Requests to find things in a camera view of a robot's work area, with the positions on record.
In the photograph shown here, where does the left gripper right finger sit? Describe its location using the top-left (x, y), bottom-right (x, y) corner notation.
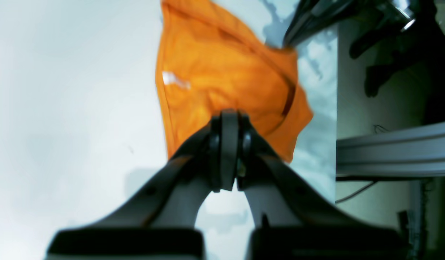
top-left (236, 112), bottom-right (408, 260)

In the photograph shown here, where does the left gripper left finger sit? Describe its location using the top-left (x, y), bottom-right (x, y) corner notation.
top-left (46, 110), bottom-right (237, 260)

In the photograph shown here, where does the orange T-shirt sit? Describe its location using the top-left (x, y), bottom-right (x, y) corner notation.
top-left (155, 0), bottom-right (313, 163)

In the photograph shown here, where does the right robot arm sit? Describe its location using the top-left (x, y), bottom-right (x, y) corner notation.
top-left (282, 0), bottom-right (445, 125)

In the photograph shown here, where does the black floor cable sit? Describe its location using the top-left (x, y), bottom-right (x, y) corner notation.
top-left (335, 181), bottom-right (378, 204)

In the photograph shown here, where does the grey aluminium frame rail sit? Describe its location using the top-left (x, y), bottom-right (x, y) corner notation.
top-left (336, 122), bottom-right (445, 181)

